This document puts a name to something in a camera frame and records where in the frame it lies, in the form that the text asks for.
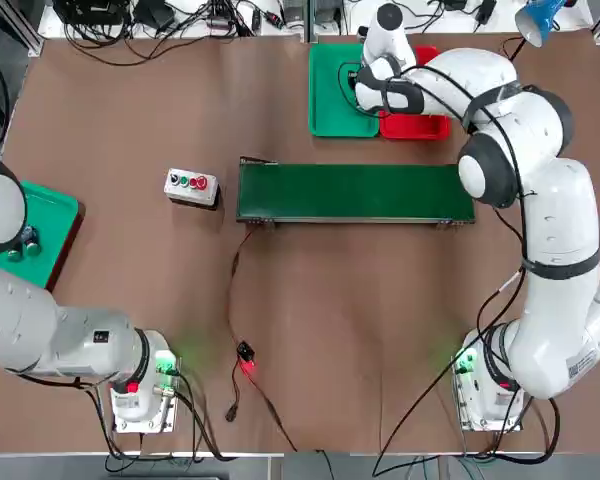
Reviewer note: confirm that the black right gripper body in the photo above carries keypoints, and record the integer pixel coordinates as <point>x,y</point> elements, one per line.
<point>353,78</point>

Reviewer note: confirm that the grey control box with buttons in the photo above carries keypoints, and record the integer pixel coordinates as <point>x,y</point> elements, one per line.
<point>190,197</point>

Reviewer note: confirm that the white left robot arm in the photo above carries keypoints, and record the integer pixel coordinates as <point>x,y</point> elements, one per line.
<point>20,320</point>

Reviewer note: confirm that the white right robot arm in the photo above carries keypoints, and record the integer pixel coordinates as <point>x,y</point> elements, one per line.
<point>555,240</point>

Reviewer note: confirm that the green conveyor belt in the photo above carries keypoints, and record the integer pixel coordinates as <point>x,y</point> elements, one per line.
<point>350,190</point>

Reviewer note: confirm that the black electronics box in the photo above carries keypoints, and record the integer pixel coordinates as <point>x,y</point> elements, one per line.
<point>90,12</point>

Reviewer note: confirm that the green plastic tray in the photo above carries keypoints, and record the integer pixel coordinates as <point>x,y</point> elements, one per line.
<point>50,225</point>
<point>330,90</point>

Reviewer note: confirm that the red plastic tray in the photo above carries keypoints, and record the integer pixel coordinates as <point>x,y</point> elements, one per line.
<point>65,255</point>
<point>412,127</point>

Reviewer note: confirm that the black power adapter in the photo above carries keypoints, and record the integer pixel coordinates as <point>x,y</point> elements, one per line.
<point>486,10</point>

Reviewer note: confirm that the blue desk lamp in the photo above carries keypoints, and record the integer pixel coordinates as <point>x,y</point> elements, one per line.
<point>537,20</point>

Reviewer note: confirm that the aluminium frame post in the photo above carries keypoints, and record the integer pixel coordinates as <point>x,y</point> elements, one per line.
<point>310,20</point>

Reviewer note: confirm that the black switch module red light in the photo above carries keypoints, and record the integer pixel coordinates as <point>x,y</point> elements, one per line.
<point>246,352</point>

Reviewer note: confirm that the aluminium frame rail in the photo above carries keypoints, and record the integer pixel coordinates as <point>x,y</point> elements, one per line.
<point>32,42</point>

